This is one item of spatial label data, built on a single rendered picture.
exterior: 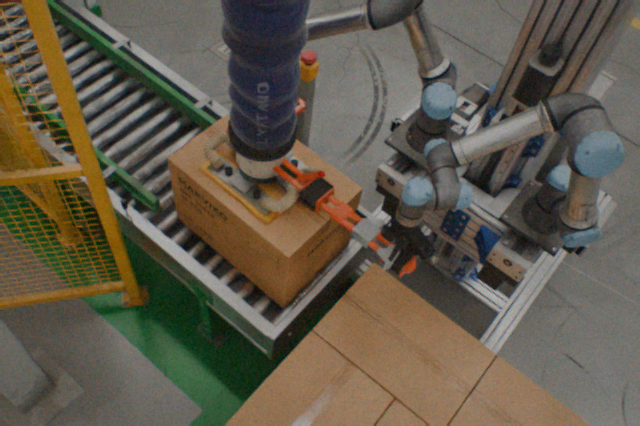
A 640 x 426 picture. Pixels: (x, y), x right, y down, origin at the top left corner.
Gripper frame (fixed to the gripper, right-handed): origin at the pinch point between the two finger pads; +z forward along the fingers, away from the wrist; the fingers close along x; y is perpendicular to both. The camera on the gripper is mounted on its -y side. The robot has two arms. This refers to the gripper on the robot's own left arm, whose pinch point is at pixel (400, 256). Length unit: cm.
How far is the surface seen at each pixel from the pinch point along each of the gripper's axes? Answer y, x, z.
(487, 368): -42, -18, 56
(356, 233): 15.2, 3.5, -0.4
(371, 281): 13, -14, 54
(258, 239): 43, 19, 18
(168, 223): 90, 24, 54
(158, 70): 156, -28, 49
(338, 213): 24.1, 2.1, -0.9
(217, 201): 63, 19, 15
